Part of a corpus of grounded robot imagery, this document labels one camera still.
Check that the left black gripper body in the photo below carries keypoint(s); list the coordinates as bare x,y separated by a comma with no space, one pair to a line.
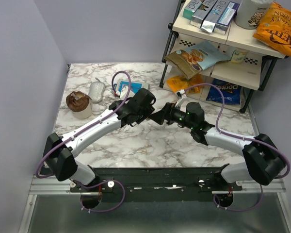
144,114

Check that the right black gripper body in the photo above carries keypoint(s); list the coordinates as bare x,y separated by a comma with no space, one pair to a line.
177,116

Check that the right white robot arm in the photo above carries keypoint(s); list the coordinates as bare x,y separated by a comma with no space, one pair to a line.
262,162

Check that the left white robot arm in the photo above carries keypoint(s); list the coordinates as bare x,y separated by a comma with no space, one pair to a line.
60,151

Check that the orange snack bag lower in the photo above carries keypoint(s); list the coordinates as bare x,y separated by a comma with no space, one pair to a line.
179,82

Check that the blue Doritos bag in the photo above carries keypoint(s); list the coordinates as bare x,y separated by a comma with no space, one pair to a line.
230,91

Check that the gold blue snack bag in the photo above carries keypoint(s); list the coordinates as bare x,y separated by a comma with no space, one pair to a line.
191,61

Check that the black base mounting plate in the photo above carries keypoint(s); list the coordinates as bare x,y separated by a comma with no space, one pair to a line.
156,184

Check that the teal toothpaste box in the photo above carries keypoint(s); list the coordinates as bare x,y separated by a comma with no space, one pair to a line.
191,8

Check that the orange kettle chips bag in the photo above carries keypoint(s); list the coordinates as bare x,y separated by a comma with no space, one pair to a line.
274,29

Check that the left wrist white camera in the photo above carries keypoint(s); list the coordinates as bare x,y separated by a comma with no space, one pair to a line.
124,91

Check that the wrist white camera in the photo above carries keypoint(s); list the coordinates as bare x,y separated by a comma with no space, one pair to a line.
181,94
124,91

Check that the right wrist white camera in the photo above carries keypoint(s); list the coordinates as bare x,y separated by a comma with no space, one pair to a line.
181,94

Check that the black frame shelf rack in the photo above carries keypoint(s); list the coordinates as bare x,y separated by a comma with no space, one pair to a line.
253,73

